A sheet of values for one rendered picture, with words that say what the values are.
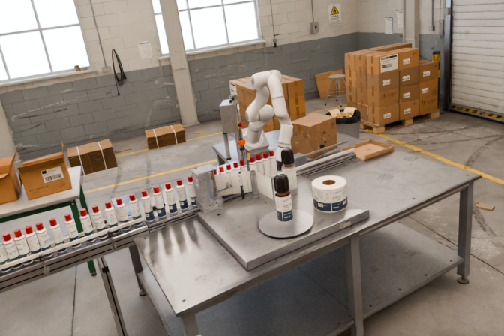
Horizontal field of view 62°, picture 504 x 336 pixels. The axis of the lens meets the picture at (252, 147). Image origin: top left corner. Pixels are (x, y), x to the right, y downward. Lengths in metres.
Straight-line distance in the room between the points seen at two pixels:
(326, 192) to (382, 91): 4.07
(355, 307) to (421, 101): 4.65
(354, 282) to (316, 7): 7.08
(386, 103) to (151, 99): 4.21
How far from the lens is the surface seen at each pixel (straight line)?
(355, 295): 2.66
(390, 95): 6.46
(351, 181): 2.97
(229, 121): 2.74
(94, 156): 6.60
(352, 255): 2.49
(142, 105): 8.10
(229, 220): 2.51
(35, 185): 3.87
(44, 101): 8.09
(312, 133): 3.29
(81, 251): 2.64
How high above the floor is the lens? 2.07
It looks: 19 degrees down
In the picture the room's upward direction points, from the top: 8 degrees counter-clockwise
